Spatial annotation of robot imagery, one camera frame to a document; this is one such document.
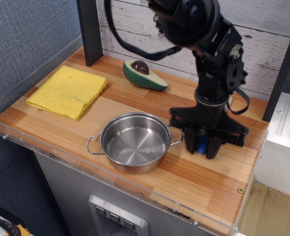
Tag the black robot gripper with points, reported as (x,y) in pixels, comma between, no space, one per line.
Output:
(208,121)

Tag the blue handled metal fork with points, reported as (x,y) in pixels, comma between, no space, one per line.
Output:
(202,144)

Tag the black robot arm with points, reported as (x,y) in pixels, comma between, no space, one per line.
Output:
(218,49)

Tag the clear acrylic counter guard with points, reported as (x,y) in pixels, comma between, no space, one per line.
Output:
(197,190)

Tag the stainless steel pot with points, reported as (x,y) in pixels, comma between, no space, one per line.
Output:
(134,143)

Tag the white side cabinet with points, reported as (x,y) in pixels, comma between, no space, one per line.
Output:
(273,165)

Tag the toy avocado half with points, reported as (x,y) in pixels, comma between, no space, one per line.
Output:
(139,74)

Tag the silver dispenser button panel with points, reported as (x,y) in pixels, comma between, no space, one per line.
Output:
(111,219)

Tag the grey toy fridge cabinet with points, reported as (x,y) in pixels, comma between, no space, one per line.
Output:
(72,188)

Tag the yellow folded cloth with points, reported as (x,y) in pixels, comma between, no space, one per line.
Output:
(68,92)

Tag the yellow object bottom left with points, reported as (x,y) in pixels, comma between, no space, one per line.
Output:
(23,231)

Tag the black right vertical post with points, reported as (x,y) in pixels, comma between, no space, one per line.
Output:
(280,26)

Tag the black vertical post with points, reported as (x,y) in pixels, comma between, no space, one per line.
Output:
(90,30)
(280,26)

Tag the black left vertical post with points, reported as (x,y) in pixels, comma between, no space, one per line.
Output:
(90,30)

